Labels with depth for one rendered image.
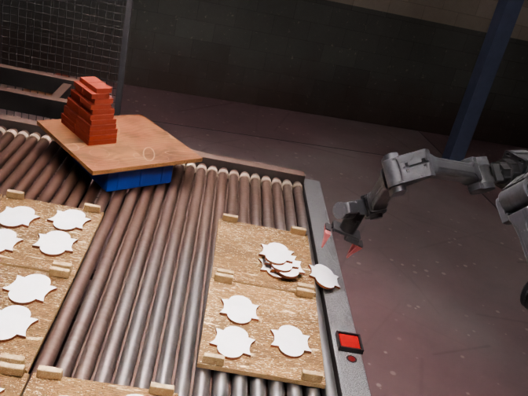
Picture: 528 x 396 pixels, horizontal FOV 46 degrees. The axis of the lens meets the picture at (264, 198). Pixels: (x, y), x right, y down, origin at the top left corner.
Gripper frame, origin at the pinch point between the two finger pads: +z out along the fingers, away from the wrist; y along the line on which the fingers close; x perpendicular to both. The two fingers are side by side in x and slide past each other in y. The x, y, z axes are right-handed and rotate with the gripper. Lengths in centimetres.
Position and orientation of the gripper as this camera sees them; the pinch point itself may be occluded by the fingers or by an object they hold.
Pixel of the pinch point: (335, 250)
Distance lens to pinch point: 220.2
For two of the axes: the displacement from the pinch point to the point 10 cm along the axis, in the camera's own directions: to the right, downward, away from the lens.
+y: 9.1, 3.9, 1.1
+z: -4.0, 8.2, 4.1
